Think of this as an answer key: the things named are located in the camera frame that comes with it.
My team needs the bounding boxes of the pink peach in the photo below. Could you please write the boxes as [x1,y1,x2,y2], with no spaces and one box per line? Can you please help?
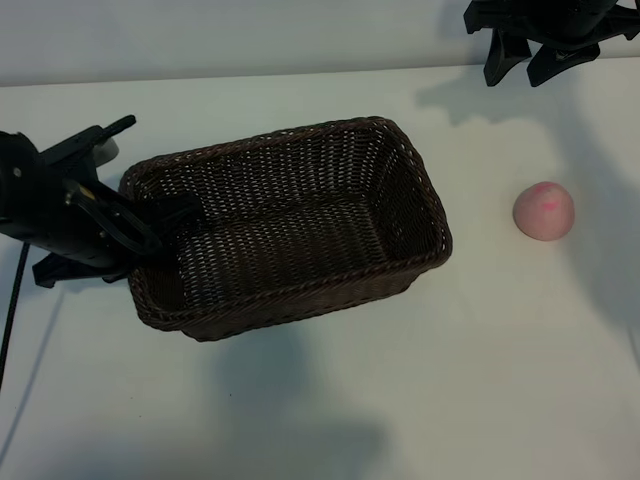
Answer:
[512,180,576,243]

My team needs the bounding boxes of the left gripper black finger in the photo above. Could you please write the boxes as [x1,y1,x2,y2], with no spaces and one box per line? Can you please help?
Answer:
[142,193,207,246]
[101,263,136,285]

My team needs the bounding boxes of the black ribbed camera cable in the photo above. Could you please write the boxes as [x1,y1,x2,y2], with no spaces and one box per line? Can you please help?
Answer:
[62,178,164,256]

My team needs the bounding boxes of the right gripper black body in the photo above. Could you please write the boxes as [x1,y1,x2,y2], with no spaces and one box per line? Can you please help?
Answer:
[463,0,633,52]

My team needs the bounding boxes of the left arm braided black cable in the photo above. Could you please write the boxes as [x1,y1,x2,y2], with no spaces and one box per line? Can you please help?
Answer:
[0,242,31,396]

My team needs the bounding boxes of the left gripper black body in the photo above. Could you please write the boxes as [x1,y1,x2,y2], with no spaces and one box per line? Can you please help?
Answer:
[0,114,166,290]

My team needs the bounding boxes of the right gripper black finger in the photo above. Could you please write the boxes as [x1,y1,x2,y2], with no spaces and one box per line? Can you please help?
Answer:
[482,28,532,88]
[526,43,602,89]

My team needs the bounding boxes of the dark brown wicker basket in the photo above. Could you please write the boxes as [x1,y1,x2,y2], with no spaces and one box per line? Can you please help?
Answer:
[118,115,454,344]

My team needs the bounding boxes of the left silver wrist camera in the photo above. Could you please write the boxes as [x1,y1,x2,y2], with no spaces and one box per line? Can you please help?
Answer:
[93,133,122,167]

